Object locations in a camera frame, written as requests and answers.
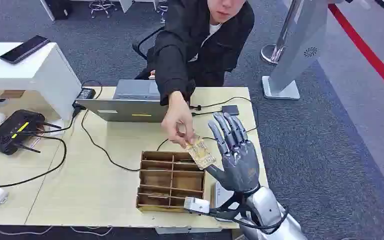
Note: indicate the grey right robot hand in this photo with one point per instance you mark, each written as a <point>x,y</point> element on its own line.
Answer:
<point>241,165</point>

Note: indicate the printed yellow card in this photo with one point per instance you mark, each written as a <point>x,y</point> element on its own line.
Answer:
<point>202,154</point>

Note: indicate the white sheet under arm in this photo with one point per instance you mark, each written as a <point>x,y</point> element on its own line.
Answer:
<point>221,197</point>

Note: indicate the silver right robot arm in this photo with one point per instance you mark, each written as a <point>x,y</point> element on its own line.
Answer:
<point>268,208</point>

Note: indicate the small black box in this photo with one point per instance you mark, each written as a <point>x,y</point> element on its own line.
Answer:
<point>230,110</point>

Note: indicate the wooden card box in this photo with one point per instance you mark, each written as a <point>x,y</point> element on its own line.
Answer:
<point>170,180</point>

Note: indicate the person's hand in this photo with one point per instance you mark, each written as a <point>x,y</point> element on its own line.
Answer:
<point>177,116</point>

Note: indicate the chrome stanchion base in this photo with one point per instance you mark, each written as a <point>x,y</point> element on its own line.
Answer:
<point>268,54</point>

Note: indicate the white kiosk stand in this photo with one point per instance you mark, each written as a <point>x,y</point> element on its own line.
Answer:
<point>298,53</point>

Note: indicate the person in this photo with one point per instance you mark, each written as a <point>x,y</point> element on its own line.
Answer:
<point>192,49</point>

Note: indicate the grey laptop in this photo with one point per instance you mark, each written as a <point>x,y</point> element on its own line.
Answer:
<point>129,106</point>

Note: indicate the red floor tape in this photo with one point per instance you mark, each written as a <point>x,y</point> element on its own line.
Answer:
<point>367,51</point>

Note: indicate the black power adapter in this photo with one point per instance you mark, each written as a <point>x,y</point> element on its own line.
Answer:
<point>86,93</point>

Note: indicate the chrome stool base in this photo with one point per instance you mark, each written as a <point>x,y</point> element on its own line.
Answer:
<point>101,6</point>
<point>162,10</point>

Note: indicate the white desk shelf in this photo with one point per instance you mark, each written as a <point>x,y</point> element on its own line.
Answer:
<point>39,73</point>

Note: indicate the black router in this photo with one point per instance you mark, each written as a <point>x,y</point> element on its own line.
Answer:
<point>13,132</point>

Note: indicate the black cabinet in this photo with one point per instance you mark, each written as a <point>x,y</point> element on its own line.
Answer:
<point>59,8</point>

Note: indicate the black smartphone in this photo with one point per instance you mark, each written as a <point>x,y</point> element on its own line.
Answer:
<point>24,49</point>

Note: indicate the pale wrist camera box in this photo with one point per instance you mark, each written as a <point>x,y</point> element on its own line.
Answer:
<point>197,205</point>

